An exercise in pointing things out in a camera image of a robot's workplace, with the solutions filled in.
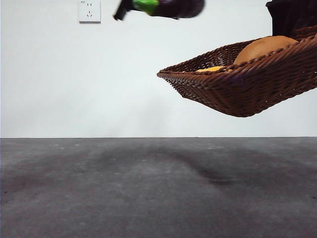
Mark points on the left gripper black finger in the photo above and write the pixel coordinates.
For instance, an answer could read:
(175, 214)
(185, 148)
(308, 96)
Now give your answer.
(176, 17)
(122, 11)

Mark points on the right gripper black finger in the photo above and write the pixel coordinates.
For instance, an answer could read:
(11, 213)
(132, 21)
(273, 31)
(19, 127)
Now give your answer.
(289, 15)

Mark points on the purple eggplant green stem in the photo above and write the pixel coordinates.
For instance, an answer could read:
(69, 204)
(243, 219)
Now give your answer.
(178, 7)

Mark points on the brown potato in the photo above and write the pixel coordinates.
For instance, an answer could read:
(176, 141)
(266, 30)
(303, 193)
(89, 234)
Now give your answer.
(262, 48)

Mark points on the yellow corn cob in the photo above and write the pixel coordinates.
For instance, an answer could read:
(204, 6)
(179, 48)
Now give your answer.
(215, 69)

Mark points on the brown wicker basket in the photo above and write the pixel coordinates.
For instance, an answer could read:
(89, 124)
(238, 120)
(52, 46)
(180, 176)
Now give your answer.
(247, 91)

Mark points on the white wall socket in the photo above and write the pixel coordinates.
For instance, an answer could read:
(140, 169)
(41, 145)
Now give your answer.
(90, 12)

